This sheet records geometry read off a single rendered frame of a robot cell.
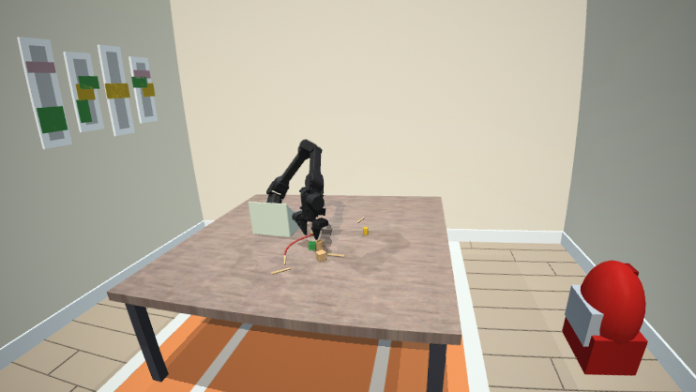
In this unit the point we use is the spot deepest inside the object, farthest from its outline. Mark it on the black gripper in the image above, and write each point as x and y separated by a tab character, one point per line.
308	214

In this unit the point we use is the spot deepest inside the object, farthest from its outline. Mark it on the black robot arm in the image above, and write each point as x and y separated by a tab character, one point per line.
313	192

